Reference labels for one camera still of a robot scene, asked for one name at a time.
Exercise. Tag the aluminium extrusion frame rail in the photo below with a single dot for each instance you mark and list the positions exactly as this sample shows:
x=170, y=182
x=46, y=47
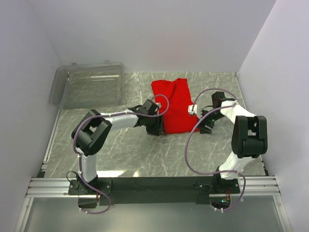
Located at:
x=59, y=187

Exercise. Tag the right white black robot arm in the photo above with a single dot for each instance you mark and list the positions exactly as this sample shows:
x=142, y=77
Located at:
x=249, y=140

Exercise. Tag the clear plastic storage bin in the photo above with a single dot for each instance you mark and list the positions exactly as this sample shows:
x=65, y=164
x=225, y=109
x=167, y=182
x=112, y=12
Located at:
x=88, y=85

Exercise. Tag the red t shirt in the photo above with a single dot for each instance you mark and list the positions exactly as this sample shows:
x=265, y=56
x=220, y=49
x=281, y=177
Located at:
x=174, y=95

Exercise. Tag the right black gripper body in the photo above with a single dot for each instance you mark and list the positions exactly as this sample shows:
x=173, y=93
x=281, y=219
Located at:
x=209, y=120

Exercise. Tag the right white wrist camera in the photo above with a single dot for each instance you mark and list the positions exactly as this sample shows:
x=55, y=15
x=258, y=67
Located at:
x=193, y=109

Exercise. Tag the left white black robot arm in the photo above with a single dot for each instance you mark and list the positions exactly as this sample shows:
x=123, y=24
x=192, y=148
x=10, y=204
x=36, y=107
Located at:
x=91, y=133

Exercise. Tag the right aluminium side rail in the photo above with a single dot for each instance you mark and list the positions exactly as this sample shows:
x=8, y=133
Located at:
x=280, y=209

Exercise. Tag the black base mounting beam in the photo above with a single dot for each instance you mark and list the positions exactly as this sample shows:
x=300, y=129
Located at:
x=125, y=190

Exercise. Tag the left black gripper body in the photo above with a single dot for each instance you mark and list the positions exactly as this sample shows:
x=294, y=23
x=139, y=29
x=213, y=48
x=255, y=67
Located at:
x=154, y=124

